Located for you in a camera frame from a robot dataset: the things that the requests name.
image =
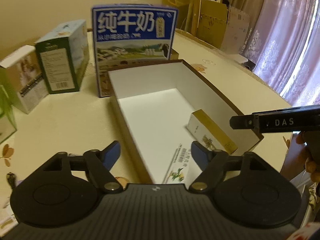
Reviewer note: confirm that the person's right hand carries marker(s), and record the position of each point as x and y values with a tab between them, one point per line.
310	165

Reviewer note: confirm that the flat cardboard sheets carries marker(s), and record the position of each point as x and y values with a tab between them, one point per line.
219	25

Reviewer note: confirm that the brown cardboard shoe box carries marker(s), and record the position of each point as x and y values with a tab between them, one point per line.
153	104

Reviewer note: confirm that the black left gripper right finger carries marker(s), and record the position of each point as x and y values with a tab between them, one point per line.
211	164

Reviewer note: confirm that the blue milk carton box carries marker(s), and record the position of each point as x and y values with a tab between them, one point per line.
129	34

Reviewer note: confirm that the gold white small box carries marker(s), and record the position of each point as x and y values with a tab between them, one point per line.
208	133

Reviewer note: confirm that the dark green milk box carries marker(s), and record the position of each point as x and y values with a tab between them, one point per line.
63	56

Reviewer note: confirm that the white parrot medicine box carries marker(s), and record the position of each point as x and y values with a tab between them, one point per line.
179	166

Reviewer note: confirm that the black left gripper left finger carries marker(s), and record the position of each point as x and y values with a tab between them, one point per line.
98	166

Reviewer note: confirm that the pink floral curtain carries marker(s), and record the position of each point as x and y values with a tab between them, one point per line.
283	44

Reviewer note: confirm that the white green photo box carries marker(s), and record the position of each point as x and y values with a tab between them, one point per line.
22	79

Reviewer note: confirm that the bottom white green tissue box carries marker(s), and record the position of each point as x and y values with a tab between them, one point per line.
7	121

